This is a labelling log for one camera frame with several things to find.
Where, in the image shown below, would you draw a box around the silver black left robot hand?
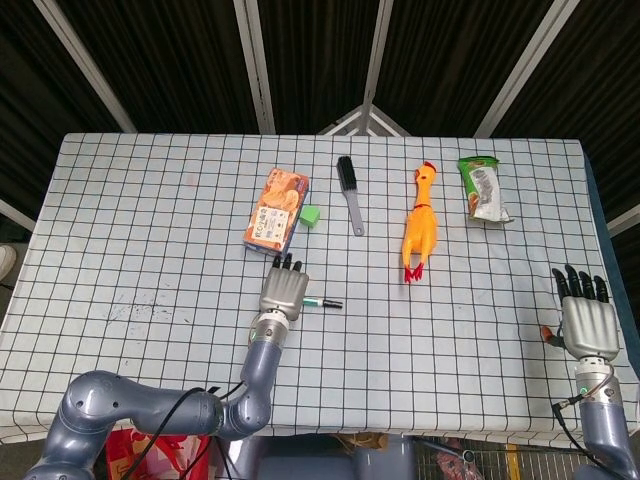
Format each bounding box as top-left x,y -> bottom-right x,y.
258,253 -> 309,321

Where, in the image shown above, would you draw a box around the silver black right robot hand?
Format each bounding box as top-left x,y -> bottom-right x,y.
538,263 -> 623,361

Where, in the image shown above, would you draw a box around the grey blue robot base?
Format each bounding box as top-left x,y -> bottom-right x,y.
227,433 -> 417,480

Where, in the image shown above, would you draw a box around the orange blue snack box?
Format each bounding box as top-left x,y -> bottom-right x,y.
242,167 -> 310,261

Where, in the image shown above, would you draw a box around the grey brush black bristles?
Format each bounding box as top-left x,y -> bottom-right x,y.
335,155 -> 366,237

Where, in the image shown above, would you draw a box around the white black checkered tablecloth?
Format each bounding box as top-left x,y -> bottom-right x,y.
0,131 -> 640,447

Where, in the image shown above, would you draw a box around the yellow rubber chicken toy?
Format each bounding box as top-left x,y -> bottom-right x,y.
401,159 -> 441,286

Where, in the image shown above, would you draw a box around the brown paper bag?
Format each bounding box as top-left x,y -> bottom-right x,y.
331,433 -> 392,452

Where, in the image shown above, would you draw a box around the green snack bag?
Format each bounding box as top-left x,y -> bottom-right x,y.
457,155 -> 516,227

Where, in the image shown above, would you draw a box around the red patterned bag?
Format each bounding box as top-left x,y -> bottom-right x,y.
103,428 -> 212,480

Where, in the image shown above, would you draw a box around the white shoe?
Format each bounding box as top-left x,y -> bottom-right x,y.
0,243 -> 18,283

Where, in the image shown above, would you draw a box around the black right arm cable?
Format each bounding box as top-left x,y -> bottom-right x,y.
549,363 -> 617,454

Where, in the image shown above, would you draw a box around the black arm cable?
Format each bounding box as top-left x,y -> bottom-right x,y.
132,383 -> 247,480
549,363 -> 617,454

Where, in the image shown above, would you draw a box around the metal wire basket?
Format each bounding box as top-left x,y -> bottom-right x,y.
413,435 -> 617,480

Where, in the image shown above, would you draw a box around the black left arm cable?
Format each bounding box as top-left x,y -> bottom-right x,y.
132,383 -> 247,480

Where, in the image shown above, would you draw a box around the white triangular frame brace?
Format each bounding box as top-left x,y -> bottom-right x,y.
316,103 -> 412,138

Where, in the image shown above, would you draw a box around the white metal frame post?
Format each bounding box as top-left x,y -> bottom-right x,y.
32,0 -> 139,134
473,0 -> 574,138
232,0 -> 278,134
359,0 -> 397,134

